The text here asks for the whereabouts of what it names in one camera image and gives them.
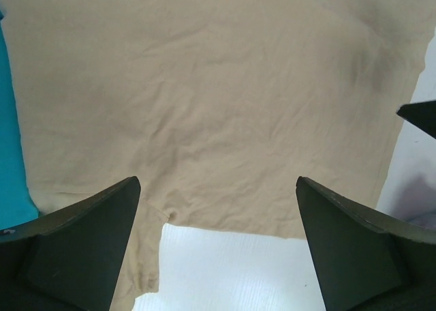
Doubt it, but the beige t shirt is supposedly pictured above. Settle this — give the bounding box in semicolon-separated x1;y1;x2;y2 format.
1;0;435;310

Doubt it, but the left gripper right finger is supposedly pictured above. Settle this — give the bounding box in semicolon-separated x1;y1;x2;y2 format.
296;177;435;310

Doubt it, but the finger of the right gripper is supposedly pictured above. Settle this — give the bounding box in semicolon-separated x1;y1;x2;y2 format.
396;100;436;136

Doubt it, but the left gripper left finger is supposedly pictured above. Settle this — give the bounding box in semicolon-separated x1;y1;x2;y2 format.
1;177;141;310

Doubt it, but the folded teal t shirt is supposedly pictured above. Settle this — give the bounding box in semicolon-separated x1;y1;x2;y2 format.
0;9;39;228

